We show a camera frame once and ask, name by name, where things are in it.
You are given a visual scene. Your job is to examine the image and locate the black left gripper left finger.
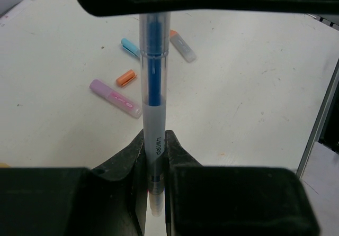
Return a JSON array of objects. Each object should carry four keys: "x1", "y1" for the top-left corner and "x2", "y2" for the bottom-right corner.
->
[{"x1": 92, "y1": 131, "x2": 147, "y2": 235}]

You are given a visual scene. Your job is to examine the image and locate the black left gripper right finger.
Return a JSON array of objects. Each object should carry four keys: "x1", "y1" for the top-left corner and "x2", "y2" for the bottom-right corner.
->
[{"x1": 164, "y1": 130, "x2": 209, "y2": 235}]

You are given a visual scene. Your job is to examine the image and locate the thin blue ballpoint pen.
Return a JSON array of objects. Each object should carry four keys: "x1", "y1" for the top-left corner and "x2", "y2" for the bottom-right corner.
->
[{"x1": 139, "y1": 12, "x2": 171, "y2": 217}]

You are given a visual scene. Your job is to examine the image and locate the pink highlighter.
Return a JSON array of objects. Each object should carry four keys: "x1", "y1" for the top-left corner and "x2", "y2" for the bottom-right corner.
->
[{"x1": 90, "y1": 79, "x2": 142, "y2": 119}]

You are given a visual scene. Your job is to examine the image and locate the light blue highlighter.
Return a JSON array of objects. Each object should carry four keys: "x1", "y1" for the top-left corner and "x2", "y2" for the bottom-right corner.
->
[{"x1": 121, "y1": 38, "x2": 140, "y2": 59}]

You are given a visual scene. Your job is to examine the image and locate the small orange eraser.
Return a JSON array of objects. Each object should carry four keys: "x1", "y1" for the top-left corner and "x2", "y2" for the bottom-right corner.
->
[{"x1": 115, "y1": 69, "x2": 137, "y2": 87}]

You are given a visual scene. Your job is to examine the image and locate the orange tip clear highlighter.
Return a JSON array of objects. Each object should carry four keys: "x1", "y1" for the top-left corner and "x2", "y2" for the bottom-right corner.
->
[{"x1": 169, "y1": 30, "x2": 197, "y2": 63}]

